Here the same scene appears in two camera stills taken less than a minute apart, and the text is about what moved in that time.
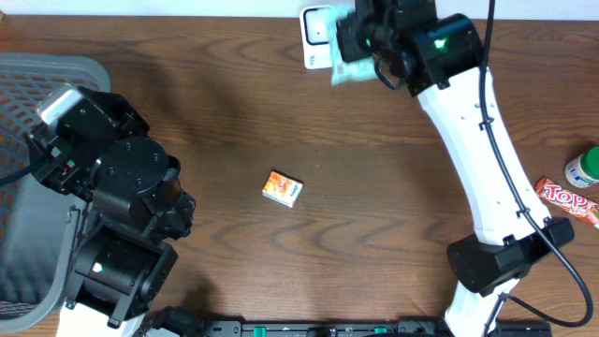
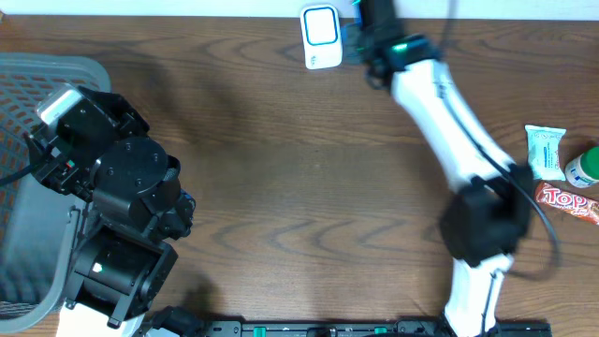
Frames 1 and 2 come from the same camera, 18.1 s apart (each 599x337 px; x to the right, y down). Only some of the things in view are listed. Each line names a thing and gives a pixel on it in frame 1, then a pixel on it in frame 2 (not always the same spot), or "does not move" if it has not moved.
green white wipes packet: [343, 72] → [544, 152]
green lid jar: [583, 170] does not move
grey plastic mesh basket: [39, 227] does not move
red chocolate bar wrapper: [569, 200] does not move
